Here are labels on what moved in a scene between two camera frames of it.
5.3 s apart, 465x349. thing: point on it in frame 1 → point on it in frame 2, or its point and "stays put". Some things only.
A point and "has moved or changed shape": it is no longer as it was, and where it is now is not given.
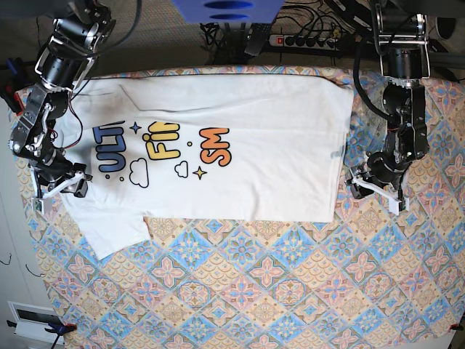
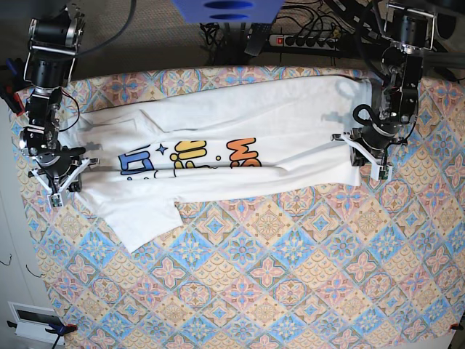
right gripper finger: (39, 194) → (55, 199)
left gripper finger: (394, 201) → (379, 170)
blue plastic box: (229, 11) stays put
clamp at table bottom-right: (456, 327) stays put
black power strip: (306, 42) stays put
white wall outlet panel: (32, 320) stays put
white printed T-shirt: (256, 147) has moved or changed shape
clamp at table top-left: (13, 78) stays put
